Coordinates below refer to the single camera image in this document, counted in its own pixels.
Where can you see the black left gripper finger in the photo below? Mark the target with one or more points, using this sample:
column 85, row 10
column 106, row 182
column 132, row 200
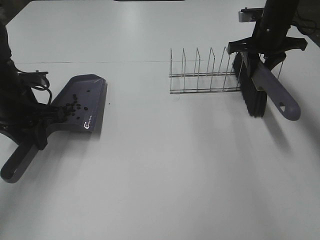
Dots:
column 40, row 135

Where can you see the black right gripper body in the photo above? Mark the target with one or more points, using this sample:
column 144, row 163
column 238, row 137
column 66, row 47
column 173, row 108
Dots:
column 252, row 45

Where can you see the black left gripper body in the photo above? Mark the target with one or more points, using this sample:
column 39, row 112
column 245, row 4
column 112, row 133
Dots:
column 17, row 132

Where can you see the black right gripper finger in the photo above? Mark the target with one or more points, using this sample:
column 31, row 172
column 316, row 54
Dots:
column 251, row 61
column 272, row 60

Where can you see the pile of coffee beans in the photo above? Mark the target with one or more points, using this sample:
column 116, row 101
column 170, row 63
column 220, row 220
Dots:
column 74, row 107

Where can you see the purple plastic dustpan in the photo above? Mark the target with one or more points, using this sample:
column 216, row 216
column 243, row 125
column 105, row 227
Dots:
column 91, row 87

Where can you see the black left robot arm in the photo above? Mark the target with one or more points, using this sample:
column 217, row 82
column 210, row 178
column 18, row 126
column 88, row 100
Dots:
column 12, row 75

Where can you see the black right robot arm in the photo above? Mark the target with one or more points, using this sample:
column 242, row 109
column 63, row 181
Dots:
column 269, row 37

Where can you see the chrome wire rack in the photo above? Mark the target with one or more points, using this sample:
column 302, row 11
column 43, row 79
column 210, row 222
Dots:
column 208, row 74

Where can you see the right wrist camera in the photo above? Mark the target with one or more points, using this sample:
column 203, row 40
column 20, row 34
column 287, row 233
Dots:
column 250, row 14

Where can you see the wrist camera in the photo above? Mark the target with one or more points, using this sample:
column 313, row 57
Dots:
column 250, row 14
column 38, row 78

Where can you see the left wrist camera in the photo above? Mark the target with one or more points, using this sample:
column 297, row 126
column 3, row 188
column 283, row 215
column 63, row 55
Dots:
column 38, row 78

